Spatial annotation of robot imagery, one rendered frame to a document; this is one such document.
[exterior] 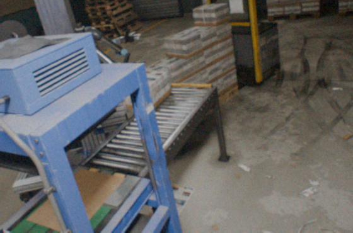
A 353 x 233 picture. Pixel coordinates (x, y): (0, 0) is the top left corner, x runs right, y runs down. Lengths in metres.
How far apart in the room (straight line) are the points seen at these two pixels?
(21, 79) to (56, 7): 1.90
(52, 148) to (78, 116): 0.16
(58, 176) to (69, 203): 0.12
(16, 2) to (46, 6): 7.43
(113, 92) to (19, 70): 0.38
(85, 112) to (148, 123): 0.47
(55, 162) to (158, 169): 0.75
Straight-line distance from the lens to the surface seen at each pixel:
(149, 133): 1.70
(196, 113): 2.67
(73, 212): 1.34
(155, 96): 2.83
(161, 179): 1.86
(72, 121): 1.25
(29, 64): 1.34
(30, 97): 1.34
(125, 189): 2.01
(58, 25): 3.17
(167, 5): 11.25
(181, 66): 3.81
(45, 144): 1.18
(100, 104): 1.35
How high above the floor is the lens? 2.01
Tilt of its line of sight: 21 degrees down
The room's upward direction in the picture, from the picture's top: 12 degrees counter-clockwise
